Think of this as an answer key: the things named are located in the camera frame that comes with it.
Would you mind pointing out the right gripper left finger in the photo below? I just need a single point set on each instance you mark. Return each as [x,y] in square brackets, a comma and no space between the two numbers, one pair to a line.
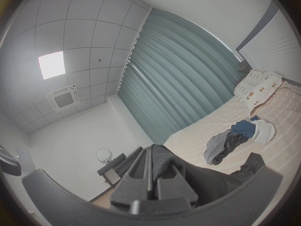
[131,185]

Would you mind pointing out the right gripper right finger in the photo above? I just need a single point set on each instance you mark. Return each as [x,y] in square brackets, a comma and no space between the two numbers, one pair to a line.
[178,189]

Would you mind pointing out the bed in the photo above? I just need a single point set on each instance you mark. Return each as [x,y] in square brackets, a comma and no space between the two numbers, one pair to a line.
[235,116]

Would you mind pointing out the ceiling air conditioner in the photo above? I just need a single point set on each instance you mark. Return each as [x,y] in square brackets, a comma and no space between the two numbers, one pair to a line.
[63,98]

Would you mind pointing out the square ceiling light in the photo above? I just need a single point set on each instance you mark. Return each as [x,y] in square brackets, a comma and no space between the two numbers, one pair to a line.
[51,65]

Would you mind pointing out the dark grey dressing table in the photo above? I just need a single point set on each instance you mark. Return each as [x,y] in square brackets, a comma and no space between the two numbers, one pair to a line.
[110,167]

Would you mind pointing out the grey bedside table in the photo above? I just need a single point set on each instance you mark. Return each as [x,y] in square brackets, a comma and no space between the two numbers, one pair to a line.
[242,69]

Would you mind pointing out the black T-shirt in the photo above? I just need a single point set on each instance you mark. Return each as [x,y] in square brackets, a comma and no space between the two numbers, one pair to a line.
[211,180]

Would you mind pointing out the pile of clothes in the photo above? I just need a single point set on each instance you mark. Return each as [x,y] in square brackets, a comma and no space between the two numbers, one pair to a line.
[237,135]

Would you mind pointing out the round mirror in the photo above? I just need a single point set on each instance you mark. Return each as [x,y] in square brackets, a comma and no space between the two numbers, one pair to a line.
[103,154]

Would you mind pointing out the black chest of drawers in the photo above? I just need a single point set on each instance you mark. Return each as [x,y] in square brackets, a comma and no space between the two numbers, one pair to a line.
[134,159]

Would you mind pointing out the blue-green curtain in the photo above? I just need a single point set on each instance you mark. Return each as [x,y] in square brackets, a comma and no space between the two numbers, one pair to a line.
[150,107]
[183,62]

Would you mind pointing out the white printed pillow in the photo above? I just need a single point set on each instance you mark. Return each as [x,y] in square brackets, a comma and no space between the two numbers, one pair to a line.
[257,88]

